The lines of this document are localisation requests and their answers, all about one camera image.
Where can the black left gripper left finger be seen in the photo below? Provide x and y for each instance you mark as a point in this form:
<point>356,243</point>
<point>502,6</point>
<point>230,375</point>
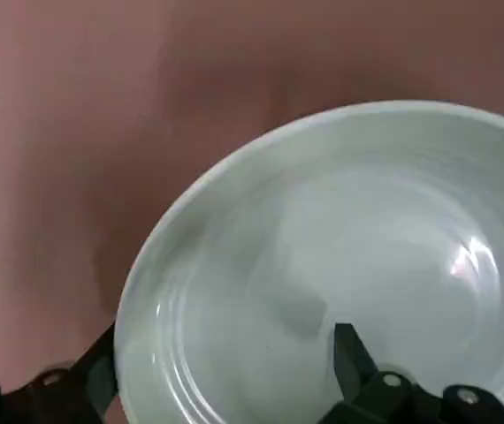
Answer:
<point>35,402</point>

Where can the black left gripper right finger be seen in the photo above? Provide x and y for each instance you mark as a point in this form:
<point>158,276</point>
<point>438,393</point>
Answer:
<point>380,397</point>

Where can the green plate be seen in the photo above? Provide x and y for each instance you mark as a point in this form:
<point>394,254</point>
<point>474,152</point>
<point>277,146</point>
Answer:
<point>358,238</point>

